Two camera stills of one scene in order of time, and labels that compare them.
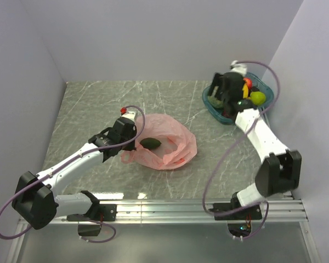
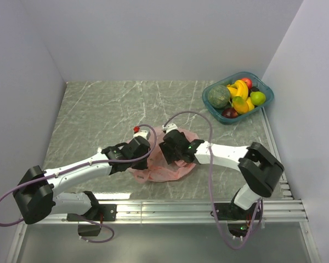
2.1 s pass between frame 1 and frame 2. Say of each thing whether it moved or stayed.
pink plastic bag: moved
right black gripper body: moved
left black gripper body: moved
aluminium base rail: stayed
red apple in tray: stayed
